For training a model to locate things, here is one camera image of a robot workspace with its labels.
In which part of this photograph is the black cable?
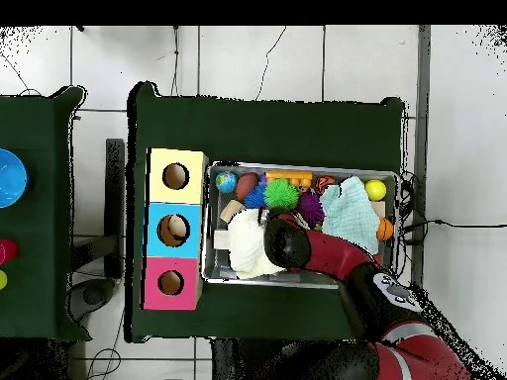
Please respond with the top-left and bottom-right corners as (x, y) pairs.
(399, 218), (507, 235)

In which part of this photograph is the blue globe ball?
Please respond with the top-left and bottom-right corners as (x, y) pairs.
(214, 170), (239, 194)

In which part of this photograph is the dark green side table cloth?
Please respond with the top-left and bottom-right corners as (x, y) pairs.
(0, 85), (91, 341)

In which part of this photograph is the small orange basketball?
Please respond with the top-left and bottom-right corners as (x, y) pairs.
(375, 217), (395, 241)

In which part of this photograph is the black robot stand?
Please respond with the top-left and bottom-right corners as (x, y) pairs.
(211, 337), (357, 380)

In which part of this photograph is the blue puffer ball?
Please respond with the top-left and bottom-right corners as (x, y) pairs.
(242, 184), (267, 210)

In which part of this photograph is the grey rounded base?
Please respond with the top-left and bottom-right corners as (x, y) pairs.
(68, 277), (116, 322)

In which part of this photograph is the shallow clear mesh bin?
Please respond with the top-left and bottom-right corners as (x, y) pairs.
(200, 160), (401, 292)

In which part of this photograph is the cream waffle cloth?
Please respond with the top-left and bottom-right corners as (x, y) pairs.
(227, 208), (286, 280)

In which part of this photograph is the orange toy brick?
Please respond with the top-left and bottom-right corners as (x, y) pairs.
(263, 169), (314, 193)

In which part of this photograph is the blue bowl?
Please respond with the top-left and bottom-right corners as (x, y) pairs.
(0, 147), (30, 210)

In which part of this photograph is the green puffer ball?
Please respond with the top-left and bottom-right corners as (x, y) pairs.
(262, 178), (300, 211)

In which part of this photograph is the wooden box with three holes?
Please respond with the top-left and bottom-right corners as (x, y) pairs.
(140, 147), (210, 311)

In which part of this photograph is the light blue waffle cloth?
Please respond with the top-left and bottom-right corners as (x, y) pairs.
(319, 175), (381, 256)

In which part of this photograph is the brown toy football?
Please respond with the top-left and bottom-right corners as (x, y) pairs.
(235, 172), (259, 202)

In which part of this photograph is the purple spiky ball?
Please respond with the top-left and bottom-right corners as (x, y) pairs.
(295, 192), (326, 230)

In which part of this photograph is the yellow ball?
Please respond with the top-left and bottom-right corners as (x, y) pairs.
(363, 178), (388, 202)

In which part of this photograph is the red toy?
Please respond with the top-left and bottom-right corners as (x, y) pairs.
(0, 237), (20, 266)

